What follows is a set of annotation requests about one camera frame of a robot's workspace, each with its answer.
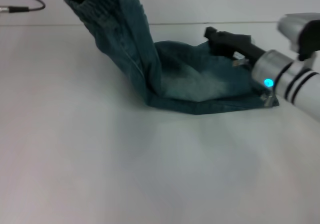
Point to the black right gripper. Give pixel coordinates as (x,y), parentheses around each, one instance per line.
(235,45)

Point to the blue denim shorts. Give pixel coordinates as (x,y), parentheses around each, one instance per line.
(130,59)

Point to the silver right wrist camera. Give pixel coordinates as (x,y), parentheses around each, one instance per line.
(297,32)

